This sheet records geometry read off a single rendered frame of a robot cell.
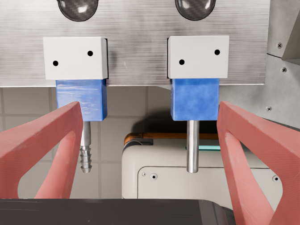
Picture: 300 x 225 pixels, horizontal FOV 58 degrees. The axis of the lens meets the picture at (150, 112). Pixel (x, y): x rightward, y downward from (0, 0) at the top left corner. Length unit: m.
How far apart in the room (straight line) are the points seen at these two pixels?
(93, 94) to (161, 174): 0.68
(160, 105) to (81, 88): 0.89
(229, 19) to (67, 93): 0.16
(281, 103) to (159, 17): 0.18
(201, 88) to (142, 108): 0.89
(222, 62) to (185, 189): 0.73
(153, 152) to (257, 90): 0.60
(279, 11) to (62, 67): 0.24
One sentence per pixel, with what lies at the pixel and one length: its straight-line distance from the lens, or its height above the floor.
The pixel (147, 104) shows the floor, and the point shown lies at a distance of 1.13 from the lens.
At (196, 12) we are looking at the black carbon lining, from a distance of 0.27.
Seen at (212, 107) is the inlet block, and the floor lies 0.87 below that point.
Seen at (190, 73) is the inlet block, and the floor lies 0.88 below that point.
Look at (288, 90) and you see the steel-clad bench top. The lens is 0.36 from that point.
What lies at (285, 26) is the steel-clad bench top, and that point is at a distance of 0.35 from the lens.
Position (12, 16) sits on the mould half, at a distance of 0.30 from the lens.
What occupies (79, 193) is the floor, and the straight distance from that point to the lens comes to 1.28.
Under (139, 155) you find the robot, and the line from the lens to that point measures 0.89.
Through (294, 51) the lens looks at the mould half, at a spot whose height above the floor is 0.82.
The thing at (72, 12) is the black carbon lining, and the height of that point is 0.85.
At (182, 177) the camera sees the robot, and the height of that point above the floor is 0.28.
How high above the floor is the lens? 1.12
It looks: 80 degrees down
